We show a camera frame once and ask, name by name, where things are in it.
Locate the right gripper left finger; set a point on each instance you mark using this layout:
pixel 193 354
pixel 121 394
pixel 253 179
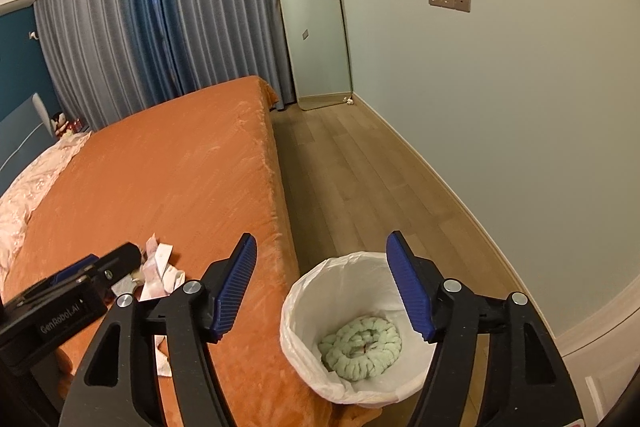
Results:
pixel 117 383

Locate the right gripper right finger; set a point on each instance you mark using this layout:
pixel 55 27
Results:
pixel 526 383

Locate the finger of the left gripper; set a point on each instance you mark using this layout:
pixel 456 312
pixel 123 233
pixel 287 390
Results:
pixel 74 269

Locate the white paper towel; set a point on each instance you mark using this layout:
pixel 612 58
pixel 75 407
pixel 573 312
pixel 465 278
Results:
pixel 163 368

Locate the white bag lined trash bin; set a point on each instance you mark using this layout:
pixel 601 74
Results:
pixel 329 296

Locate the white cabinet door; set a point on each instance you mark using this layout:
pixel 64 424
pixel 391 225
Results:
pixel 601 353

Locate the pink quilt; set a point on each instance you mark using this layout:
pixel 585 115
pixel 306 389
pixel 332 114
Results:
pixel 26 192

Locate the toys on nightstand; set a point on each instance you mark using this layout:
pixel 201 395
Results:
pixel 62 125

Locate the blue upholstered headboard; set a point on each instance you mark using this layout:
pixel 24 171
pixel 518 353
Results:
pixel 25 134

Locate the orange velvet bed cover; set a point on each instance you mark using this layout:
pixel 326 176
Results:
pixel 196 173

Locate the grey blue curtain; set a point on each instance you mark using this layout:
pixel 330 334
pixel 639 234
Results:
pixel 109 59

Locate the gold framed floor mirror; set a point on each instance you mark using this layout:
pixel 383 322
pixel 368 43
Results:
pixel 317 47

